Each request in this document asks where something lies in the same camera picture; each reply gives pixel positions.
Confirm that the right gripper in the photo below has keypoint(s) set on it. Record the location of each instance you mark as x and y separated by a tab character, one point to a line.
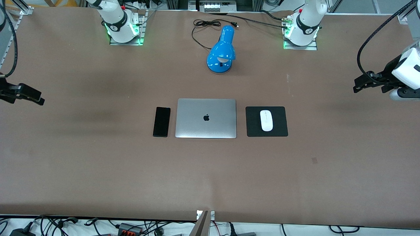
7	90

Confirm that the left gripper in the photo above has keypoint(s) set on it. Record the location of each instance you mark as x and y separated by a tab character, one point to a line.
389	75

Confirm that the white computer mouse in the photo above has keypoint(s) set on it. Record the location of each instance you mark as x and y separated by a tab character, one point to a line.
266	121

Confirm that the black smartphone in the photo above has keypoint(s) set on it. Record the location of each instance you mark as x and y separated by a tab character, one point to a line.
161	122

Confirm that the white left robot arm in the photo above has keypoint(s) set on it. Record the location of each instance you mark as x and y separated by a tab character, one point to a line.
306	23

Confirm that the black mouse pad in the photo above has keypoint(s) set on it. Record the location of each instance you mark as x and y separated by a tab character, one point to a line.
252	126

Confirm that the black power brick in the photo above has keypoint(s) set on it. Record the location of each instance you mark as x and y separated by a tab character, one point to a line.
21	232

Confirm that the blue desk lamp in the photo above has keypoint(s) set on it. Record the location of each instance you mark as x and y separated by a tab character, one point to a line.
221	52

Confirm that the black adapter with orange connectors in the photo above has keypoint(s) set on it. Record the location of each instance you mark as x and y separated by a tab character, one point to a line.
129	228

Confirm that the silver laptop with apple logo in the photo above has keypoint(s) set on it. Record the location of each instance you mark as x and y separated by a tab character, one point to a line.
205	126

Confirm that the grey power strip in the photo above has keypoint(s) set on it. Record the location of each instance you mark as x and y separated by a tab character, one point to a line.
216	6

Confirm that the aluminium frame rail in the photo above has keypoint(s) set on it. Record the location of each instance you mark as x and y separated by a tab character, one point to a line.
10	42

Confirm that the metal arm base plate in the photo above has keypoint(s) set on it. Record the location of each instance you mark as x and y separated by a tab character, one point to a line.
300	48
131	42

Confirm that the metal table corner bracket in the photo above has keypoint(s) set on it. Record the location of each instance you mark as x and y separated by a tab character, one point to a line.
402	17
26	10

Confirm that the metal mounting bracket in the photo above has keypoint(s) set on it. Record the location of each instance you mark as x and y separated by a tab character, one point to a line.
204	224

